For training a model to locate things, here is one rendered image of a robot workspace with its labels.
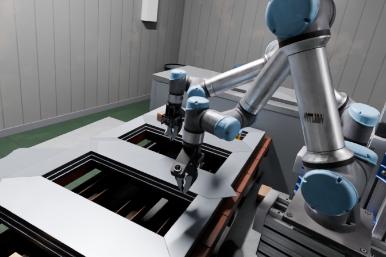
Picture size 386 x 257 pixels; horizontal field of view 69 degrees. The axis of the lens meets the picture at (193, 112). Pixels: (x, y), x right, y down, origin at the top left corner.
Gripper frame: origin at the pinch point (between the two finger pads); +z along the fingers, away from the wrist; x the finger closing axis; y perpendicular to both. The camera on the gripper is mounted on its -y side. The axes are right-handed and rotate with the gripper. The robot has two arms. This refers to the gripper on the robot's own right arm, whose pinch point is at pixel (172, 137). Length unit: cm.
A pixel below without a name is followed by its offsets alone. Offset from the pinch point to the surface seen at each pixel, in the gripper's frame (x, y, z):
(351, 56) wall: 90, -314, -33
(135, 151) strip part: -11.4, 14.9, 5.8
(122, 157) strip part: -12.8, 23.1, 5.8
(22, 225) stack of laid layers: -12, 72, 8
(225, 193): 37.1, 20.0, 5.7
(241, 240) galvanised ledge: 48, 20, 25
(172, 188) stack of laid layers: 16.5, 27.6, 7.7
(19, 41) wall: -225, -75, -8
